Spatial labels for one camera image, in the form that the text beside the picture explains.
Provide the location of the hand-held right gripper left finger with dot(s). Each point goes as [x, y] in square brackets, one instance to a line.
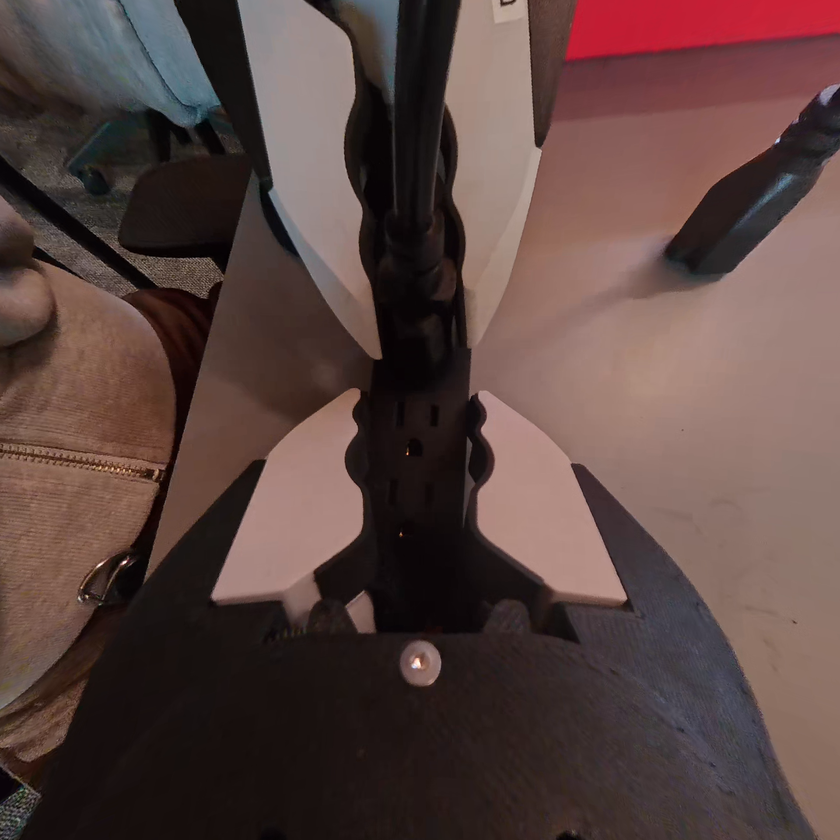
[289, 518]

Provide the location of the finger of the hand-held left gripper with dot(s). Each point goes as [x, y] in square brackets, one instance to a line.
[499, 131]
[302, 131]

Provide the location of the dark chair seat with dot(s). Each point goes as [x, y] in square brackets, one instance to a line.
[184, 210]

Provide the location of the office chair base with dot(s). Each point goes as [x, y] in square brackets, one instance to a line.
[92, 174]

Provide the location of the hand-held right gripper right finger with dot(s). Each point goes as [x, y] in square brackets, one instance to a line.
[551, 518]

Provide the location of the person's beige zip hoodie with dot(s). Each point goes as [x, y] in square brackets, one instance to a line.
[79, 394]

